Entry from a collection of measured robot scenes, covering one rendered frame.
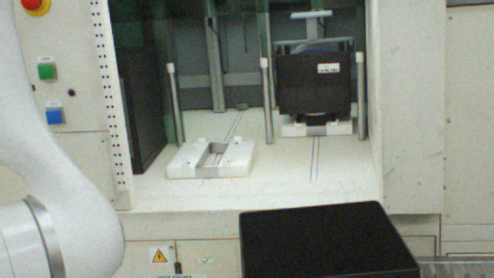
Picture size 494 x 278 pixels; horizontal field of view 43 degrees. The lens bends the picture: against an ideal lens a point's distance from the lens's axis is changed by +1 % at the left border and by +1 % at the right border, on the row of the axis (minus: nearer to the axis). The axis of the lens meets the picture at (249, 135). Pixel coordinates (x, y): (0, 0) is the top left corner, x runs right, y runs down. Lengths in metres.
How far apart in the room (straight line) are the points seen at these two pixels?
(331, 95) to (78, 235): 1.25
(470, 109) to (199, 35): 1.16
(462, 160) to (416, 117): 0.16
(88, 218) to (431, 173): 0.80
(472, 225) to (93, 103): 0.85
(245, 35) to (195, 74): 0.23
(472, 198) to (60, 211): 0.94
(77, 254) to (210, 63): 1.56
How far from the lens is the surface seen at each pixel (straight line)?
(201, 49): 2.25
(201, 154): 1.69
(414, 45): 1.25
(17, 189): 1.55
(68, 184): 0.69
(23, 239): 0.69
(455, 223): 1.43
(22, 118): 0.69
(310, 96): 1.84
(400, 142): 1.29
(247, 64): 2.23
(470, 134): 1.36
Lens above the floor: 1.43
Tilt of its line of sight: 17 degrees down
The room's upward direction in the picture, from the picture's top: 5 degrees counter-clockwise
